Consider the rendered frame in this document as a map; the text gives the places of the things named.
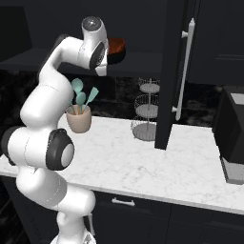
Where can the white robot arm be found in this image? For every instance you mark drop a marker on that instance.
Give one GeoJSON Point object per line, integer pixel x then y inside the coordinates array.
{"type": "Point", "coordinates": [41, 108]}

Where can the dark bowl with orange inside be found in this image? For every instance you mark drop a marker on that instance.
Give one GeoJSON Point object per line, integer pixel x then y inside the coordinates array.
{"type": "Point", "coordinates": [117, 47]}

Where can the black open cabinet door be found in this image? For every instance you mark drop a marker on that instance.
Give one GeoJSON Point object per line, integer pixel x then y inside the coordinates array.
{"type": "Point", "coordinates": [173, 63]}

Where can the black open cabinet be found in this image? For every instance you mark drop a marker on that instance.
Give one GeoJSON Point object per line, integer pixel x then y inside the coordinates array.
{"type": "Point", "coordinates": [139, 28]}

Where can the black closed upper cabinet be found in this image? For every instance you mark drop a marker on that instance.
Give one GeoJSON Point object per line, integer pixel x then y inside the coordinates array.
{"type": "Point", "coordinates": [219, 38]}

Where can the black lower cabinet door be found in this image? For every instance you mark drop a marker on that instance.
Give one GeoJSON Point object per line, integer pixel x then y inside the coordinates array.
{"type": "Point", "coordinates": [203, 228]}

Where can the teal spatula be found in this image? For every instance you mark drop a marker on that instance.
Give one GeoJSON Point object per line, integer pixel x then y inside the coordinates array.
{"type": "Point", "coordinates": [92, 94]}

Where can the beige utensil pot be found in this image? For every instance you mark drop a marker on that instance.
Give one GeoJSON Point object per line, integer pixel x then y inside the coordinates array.
{"type": "Point", "coordinates": [79, 122]}

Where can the teal spoon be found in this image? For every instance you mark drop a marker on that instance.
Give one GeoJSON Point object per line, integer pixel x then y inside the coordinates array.
{"type": "Point", "coordinates": [80, 99]}
{"type": "Point", "coordinates": [77, 85]}

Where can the black drawer front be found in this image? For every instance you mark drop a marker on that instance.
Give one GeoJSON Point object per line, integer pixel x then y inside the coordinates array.
{"type": "Point", "coordinates": [143, 206]}

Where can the black coffee machine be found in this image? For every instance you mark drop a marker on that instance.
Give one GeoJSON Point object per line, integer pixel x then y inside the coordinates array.
{"type": "Point", "coordinates": [232, 133]}

